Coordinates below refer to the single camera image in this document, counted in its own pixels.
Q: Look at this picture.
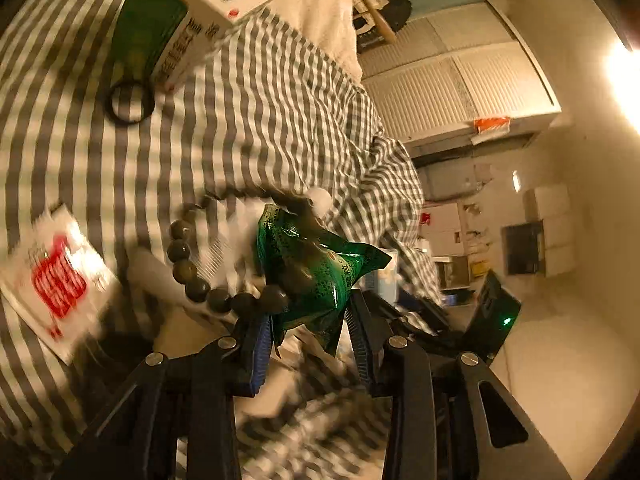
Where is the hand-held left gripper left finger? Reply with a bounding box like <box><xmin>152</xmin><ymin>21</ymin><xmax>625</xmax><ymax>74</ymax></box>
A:
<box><xmin>50</xmin><ymin>311</ymin><xmax>274</xmax><ymax>480</ymax></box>

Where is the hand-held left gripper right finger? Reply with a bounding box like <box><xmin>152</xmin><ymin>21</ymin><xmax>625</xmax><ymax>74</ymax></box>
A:
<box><xmin>345</xmin><ymin>290</ymin><xmax>572</xmax><ymax>480</ymax></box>

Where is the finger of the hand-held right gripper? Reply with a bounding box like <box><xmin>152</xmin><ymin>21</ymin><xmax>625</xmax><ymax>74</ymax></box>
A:
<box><xmin>365</xmin><ymin>292</ymin><xmax>467</xmax><ymax>352</ymax></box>

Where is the green snack packet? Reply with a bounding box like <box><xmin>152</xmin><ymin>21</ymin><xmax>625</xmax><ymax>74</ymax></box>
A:
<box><xmin>255</xmin><ymin>204</ymin><xmax>393</xmax><ymax>356</ymax></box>

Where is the dark bead bracelet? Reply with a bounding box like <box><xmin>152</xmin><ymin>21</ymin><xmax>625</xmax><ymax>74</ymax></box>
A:
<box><xmin>167</xmin><ymin>187</ymin><xmax>326</xmax><ymax>317</ymax></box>

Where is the white plastic item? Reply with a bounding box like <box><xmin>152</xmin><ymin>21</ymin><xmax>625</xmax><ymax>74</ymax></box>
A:
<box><xmin>126</xmin><ymin>252</ymin><xmax>173</xmax><ymax>321</ymax></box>

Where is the dark screen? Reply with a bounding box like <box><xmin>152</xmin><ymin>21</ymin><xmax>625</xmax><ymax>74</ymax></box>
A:
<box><xmin>501</xmin><ymin>221</ymin><xmax>545</xmax><ymax>276</ymax></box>

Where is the white drawer unit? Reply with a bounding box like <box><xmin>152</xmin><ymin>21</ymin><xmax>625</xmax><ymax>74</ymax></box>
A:
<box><xmin>524</xmin><ymin>184</ymin><xmax>582</xmax><ymax>277</ymax></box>

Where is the orange and white bag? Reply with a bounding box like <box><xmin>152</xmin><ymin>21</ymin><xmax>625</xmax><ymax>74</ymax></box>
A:
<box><xmin>471</xmin><ymin>116</ymin><xmax>512</xmax><ymax>135</ymax></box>

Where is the red and white packet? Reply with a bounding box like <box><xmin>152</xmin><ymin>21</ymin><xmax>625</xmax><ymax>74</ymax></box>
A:
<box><xmin>0</xmin><ymin>203</ymin><xmax>123</xmax><ymax>366</ymax></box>

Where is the grey checked blanket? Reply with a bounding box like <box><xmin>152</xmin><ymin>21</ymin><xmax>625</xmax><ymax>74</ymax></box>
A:
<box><xmin>0</xmin><ymin>0</ymin><xmax>446</xmax><ymax>480</ymax></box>

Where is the white louvred wardrobe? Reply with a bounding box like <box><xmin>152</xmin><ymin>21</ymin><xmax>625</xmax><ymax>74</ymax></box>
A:
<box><xmin>359</xmin><ymin>1</ymin><xmax>562</xmax><ymax>147</ymax></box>

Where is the bright lamp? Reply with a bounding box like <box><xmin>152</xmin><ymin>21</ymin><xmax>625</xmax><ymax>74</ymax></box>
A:
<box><xmin>602</xmin><ymin>42</ymin><xmax>640</xmax><ymax>126</ymax></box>

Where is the wooden chair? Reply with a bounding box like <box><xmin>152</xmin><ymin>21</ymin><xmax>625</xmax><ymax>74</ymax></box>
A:
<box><xmin>350</xmin><ymin>0</ymin><xmax>398</xmax><ymax>45</ymax></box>

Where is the black bag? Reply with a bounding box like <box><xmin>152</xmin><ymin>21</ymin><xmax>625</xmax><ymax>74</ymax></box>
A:
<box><xmin>384</xmin><ymin>0</ymin><xmax>412</xmax><ymax>32</ymax></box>

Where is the white bedspread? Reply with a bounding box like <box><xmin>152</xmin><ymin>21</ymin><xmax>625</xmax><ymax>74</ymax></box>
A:
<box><xmin>260</xmin><ymin>0</ymin><xmax>366</xmax><ymax>81</ymax></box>

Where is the green and white carton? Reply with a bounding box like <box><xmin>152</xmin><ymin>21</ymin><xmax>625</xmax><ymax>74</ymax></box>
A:
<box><xmin>107</xmin><ymin>0</ymin><xmax>278</xmax><ymax>93</ymax></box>

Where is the black hair tie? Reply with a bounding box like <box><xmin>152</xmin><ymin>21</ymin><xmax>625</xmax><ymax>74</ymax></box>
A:
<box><xmin>105</xmin><ymin>80</ymin><xmax>153</xmax><ymax>126</ymax></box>

